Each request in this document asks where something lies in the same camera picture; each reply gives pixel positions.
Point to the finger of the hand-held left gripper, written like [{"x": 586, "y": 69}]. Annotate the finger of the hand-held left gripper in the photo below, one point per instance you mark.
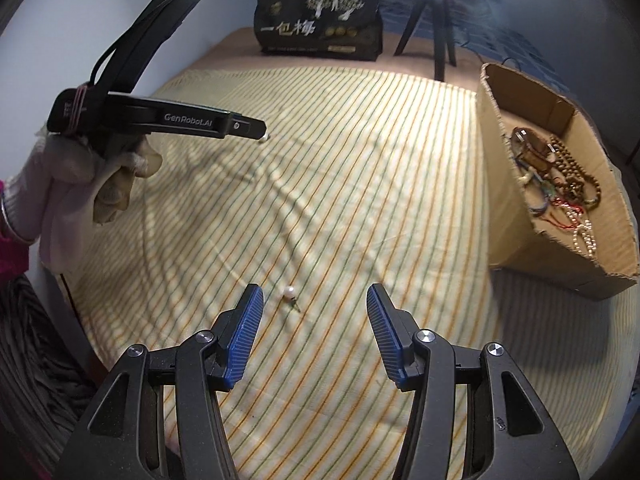
[{"x": 245, "y": 127}]

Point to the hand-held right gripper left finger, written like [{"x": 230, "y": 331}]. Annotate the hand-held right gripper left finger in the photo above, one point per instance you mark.
[{"x": 245, "y": 335}]

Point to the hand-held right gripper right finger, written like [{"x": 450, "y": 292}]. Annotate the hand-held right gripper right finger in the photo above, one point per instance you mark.
[{"x": 384, "y": 332}]

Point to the pearl stud earring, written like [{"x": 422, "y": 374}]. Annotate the pearl stud earring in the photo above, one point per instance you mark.
[{"x": 289, "y": 292}]

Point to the cardboard box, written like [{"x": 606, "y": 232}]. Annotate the cardboard box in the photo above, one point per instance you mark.
[{"x": 540, "y": 270}]

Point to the person's left forearm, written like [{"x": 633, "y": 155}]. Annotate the person's left forearm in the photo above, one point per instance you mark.
[{"x": 10, "y": 255}]

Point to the person's left hand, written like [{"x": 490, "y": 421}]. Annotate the person's left hand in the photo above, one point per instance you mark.
[{"x": 70, "y": 185}]

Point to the yellow striped cloth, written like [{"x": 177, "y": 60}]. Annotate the yellow striped cloth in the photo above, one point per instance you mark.
[{"x": 325, "y": 185}]

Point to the black snack bag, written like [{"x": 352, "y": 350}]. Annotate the black snack bag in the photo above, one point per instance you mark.
[{"x": 320, "y": 20}]

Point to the dark grey knit garment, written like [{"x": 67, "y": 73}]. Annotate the dark grey knit garment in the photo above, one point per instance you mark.
[{"x": 35, "y": 360}]

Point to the black tripod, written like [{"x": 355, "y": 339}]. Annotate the black tripod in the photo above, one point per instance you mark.
[{"x": 439, "y": 20}]

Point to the blue patterned bedsheet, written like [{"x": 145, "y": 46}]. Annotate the blue patterned bedsheet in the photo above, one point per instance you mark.
[{"x": 500, "y": 35}]

